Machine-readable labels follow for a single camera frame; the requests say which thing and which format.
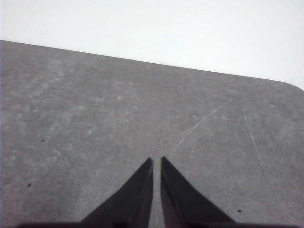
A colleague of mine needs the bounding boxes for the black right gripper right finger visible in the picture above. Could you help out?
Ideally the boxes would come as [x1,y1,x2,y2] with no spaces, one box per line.
[160,156,236,224]

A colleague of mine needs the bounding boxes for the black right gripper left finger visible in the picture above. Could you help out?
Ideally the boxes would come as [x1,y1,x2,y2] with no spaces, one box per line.
[82,157,154,224]

